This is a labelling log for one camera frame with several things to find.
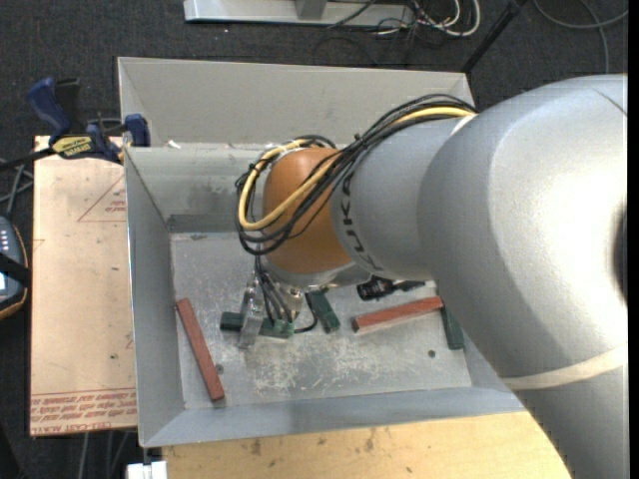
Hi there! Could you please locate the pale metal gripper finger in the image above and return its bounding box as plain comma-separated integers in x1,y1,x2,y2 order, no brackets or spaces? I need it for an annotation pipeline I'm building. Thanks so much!
243,280,263,318
237,312,265,351

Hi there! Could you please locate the dark green flat block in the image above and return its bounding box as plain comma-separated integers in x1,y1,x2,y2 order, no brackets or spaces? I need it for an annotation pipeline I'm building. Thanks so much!
439,305,466,351
219,310,246,333
305,288,341,334

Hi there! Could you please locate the red-brown flat block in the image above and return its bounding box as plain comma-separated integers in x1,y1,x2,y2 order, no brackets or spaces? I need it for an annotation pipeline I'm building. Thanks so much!
350,294,445,336
174,296,227,403

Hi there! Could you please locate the brown cardboard board red print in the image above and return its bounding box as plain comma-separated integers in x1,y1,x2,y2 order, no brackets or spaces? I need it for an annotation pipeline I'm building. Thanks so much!
28,134,139,438

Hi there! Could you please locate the grey metal bin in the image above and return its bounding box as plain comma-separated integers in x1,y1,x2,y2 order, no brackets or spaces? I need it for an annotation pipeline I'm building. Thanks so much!
117,56,526,449

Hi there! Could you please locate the black cylinder on white bracket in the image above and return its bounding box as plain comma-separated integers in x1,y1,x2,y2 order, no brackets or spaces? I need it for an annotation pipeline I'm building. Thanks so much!
355,276,426,302

